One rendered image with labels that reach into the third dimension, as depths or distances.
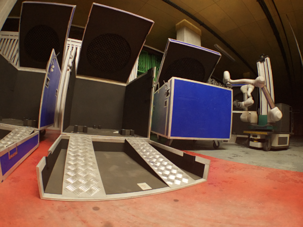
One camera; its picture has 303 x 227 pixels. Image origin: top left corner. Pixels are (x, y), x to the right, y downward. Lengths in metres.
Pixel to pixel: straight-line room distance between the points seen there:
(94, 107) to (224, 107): 2.00
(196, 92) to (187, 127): 0.49
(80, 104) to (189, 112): 1.60
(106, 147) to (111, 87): 1.28
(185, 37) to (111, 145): 3.30
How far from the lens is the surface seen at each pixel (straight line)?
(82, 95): 2.32
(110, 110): 2.35
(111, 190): 0.68
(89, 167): 0.82
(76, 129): 1.48
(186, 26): 4.22
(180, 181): 0.84
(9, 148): 0.85
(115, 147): 1.38
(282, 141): 2.86
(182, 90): 1.91
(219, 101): 2.20
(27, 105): 2.42
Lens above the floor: 0.34
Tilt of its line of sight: 4 degrees up
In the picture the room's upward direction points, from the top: 5 degrees clockwise
